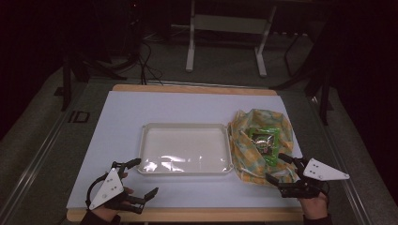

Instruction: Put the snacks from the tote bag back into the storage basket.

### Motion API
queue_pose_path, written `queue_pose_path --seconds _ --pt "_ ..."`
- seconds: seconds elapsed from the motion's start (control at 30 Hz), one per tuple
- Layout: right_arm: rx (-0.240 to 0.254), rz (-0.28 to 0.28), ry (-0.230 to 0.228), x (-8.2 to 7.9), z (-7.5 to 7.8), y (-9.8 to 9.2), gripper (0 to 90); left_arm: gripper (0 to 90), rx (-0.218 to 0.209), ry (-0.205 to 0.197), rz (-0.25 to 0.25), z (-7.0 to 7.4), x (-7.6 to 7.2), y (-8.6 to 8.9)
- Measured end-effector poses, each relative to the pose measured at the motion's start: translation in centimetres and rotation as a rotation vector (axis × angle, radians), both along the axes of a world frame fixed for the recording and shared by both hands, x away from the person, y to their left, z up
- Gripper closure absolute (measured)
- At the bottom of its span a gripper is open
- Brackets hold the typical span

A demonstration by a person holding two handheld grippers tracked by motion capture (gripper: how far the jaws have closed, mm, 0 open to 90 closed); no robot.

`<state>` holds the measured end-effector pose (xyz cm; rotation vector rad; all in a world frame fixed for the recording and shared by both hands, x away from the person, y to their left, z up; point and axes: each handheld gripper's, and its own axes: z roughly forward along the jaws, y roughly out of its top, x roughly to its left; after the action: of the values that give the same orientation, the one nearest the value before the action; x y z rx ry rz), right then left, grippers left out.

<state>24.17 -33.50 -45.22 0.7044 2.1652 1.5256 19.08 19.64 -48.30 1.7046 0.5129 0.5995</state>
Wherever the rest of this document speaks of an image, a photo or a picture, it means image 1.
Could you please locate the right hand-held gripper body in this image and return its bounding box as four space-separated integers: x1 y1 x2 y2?
276 157 351 200

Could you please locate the yellow green patterned cloth bag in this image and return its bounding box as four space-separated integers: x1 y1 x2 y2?
227 108 304 187

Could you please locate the green snack packet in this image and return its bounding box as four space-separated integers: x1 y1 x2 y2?
248 126 282 167

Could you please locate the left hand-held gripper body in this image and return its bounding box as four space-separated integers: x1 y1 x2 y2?
85 167 146 216

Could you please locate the person's left hand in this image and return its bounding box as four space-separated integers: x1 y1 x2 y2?
90 172 135 223

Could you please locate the white table mat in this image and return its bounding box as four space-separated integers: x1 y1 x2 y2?
66 90 304 210

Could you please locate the person's right hand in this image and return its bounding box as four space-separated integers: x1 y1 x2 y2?
298 190 330 221

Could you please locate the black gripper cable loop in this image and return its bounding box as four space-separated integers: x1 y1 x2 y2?
84 172 111 209

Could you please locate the black stand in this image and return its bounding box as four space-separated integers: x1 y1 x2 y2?
269 67 335 127
54 51 129 113

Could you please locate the white plastic tray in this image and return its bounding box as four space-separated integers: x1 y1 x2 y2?
137 122 235 175

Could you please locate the white metal desk frame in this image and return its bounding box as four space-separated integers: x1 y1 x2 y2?
185 0 278 79

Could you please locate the black cable on floor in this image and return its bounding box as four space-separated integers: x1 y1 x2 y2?
136 39 164 86

